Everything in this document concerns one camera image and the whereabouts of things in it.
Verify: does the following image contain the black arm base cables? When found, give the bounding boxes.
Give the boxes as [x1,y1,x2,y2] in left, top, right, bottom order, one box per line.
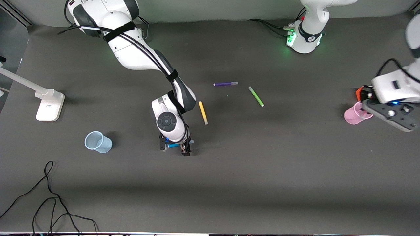
[137,15,150,40]
[248,7,307,38]

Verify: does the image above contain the blue marker pen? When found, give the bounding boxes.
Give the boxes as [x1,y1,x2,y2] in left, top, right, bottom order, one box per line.
[166,140,194,148]

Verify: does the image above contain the translucent blue plastic cup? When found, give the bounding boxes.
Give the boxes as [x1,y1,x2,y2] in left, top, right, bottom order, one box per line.
[85,131,113,154]

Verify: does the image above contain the translucent pink plastic cup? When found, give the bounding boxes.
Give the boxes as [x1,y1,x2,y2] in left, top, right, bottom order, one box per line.
[344,101,374,125]

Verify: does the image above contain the black left arm base cables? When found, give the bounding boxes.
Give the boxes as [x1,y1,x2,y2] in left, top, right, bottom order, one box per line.
[248,7,307,38]

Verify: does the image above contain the aluminium frame rail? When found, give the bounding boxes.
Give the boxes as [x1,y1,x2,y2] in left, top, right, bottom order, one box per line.
[0,0,34,27]

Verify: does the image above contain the white stand with pole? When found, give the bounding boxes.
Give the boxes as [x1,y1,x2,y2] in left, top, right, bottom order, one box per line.
[0,67,65,122]

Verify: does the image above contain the thin black loose cable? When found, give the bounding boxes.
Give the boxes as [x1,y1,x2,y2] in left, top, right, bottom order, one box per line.
[0,160,99,236]

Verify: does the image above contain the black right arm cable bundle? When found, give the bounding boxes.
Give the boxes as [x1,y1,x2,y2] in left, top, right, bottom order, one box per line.
[64,0,191,146]

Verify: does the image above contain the yellow marker pen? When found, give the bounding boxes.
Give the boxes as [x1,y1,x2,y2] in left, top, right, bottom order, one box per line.
[199,101,209,125]

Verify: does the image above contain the green marker pen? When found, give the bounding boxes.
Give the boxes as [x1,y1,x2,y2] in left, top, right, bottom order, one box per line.
[248,86,264,107]

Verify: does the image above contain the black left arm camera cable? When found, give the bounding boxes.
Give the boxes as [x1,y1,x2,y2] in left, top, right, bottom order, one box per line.
[376,58,420,83]

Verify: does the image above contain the black right arm base cables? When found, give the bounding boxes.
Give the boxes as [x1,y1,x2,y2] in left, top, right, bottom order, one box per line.
[137,15,150,40]

